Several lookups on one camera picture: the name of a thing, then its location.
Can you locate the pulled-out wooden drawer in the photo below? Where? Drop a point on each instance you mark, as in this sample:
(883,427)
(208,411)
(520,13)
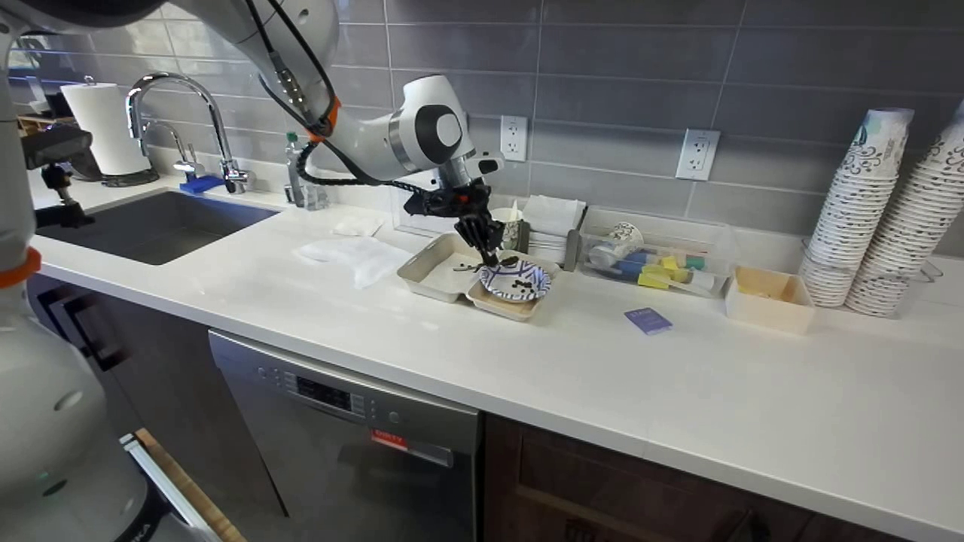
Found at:
(184,486)

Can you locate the chrome gooseneck faucet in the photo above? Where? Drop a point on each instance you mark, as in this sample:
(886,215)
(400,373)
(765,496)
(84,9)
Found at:
(214,120)

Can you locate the dark undermount sink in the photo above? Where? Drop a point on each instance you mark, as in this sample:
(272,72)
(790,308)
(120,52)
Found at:
(161,227)

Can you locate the small clear plastic bag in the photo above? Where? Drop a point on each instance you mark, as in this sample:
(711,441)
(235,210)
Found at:
(361,223)

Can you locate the large clear plastic bag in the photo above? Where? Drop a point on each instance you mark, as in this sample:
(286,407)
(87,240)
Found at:
(348,256)

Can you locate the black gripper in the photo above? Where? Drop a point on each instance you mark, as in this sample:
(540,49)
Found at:
(474,204)

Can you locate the purple card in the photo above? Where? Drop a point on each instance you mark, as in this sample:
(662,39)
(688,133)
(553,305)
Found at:
(648,319)

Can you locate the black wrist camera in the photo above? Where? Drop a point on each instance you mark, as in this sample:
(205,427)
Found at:
(432,199)

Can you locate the stainless steel dishwasher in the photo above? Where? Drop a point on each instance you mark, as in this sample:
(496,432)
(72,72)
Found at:
(332,453)

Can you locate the black camera on tripod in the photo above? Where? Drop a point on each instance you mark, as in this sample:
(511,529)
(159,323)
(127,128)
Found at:
(55,141)

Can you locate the blue patterned paper bowl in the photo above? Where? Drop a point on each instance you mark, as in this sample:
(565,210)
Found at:
(501,288)

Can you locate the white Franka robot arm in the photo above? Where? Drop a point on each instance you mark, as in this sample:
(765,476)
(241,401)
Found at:
(388,138)

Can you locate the small chrome tap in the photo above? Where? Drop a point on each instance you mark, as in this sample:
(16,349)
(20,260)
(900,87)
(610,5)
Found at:
(184,153)

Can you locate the bright window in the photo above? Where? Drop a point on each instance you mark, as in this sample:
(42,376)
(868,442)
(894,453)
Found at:
(32,55)

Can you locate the tall printed paper cup stack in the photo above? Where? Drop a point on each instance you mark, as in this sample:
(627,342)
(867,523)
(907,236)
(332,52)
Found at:
(913,220)
(855,199)

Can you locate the brown beans pile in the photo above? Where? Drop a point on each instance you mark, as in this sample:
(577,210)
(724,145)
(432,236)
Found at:
(522,288)

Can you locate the brown wooden cabinet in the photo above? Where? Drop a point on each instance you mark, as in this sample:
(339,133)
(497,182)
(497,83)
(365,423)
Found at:
(622,501)

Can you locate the white paper towel roll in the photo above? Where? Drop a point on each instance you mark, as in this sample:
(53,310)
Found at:
(108,125)

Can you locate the blue sponge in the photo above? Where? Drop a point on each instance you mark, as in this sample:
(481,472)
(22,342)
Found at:
(204,184)

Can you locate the white clamshell takeout tray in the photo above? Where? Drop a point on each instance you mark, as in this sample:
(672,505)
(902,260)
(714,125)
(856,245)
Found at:
(432,271)

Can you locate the tan cardboard box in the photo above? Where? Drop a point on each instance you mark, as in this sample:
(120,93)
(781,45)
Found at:
(769,305)

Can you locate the white wall power outlet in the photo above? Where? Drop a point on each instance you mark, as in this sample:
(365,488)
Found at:
(696,153)
(514,136)

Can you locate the clear condiment packet organizer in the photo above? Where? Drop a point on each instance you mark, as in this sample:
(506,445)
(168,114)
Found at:
(651,265)

